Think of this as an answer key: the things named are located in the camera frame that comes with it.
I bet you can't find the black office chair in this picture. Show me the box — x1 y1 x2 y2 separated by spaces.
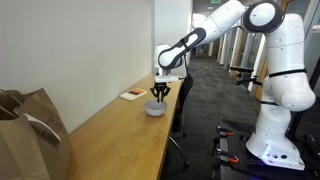
167 72 195 169

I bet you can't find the thin black cable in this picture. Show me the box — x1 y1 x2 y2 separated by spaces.
245 84 262 115

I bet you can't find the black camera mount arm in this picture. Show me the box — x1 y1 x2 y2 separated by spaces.
229 65 264 86

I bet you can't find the orange handled clamp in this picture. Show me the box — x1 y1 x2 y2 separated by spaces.
215 125 235 138
215 148 240 165

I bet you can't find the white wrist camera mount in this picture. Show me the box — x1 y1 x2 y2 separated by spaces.
154 75 180 84

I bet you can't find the white bowl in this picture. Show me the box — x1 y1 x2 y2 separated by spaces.
143 99 168 118

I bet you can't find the white box with orange label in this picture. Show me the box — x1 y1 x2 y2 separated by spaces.
119 87 148 102

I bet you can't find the brown paper bag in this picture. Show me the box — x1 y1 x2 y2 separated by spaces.
0 105 52 180
0 87 73 180

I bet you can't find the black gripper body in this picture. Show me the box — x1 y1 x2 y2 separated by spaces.
153 82 170 92

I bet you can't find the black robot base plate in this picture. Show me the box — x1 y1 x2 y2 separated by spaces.
211 119 320 180

